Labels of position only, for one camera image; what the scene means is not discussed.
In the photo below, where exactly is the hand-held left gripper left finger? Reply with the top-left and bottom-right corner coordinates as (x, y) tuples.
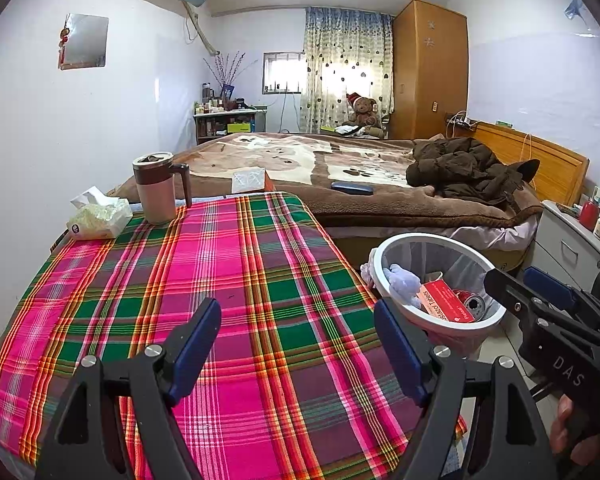
(35, 296), (223, 480)

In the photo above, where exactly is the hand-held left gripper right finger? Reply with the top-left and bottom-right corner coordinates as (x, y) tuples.
(373, 296), (558, 480)

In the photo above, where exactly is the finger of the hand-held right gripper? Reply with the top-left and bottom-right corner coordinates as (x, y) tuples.
(522, 265), (600, 331)
(483, 268), (576, 326)

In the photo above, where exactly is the small carton with dark top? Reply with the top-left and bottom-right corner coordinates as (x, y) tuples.
(453, 289), (487, 321)

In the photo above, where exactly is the red box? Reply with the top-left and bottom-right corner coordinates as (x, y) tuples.
(415, 279), (476, 324)

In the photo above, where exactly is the white round waste bin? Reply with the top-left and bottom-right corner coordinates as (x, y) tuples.
(369, 232), (507, 361)

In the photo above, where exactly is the person's right hand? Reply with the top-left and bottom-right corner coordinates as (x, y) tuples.
(550, 395), (581, 456)

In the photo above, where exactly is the grey nightstand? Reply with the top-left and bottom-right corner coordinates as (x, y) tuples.
(527, 199), (600, 291)

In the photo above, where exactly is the white bed sheet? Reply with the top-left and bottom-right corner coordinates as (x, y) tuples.
(449, 209), (541, 251)

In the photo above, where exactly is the red bottle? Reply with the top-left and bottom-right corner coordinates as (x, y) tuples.
(578, 198), (600, 231)

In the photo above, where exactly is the pink green plaid tablecloth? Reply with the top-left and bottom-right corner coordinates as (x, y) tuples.
(0, 192), (469, 480)

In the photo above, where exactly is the wooden headboard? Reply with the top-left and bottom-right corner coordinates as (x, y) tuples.
(447, 120), (590, 206)

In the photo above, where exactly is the dark brown jacket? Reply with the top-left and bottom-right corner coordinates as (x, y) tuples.
(405, 135), (541, 206)

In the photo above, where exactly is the soft tissue pack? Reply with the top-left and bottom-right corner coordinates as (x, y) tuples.
(67, 185), (134, 240)

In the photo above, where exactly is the beige brown lidded mug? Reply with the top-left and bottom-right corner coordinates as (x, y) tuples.
(132, 151), (192, 225)

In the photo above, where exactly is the dark flat case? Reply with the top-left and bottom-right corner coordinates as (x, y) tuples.
(330, 181), (375, 195)

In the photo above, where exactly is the small clear packet on bed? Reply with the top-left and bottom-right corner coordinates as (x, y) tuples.
(231, 170), (267, 195)

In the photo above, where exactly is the brown printed blanket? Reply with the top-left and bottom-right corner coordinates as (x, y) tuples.
(107, 132), (544, 231)

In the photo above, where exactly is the cluttered shelf unit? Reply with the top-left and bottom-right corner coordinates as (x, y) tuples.
(193, 106), (261, 145)

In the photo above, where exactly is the brown teddy bear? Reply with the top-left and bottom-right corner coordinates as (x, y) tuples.
(347, 92), (384, 129)

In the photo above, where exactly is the wooden wardrobe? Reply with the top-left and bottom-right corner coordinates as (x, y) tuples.
(390, 0), (469, 140)

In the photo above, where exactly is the patterned curtain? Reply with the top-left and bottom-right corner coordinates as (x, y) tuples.
(299, 7), (396, 134)

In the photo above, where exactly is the vase with bare branches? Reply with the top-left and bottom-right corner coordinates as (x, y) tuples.
(203, 51), (259, 101)

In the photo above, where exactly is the small window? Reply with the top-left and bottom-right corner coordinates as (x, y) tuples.
(262, 52), (304, 94)

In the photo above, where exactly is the wrapped air conditioner pipe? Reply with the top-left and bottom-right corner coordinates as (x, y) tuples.
(182, 2), (221, 56)

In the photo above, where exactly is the red knot ornament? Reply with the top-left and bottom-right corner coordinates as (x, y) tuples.
(57, 14), (74, 69)

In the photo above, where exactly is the square wall mirror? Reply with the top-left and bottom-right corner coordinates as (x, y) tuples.
(60, 13), (110, 70)

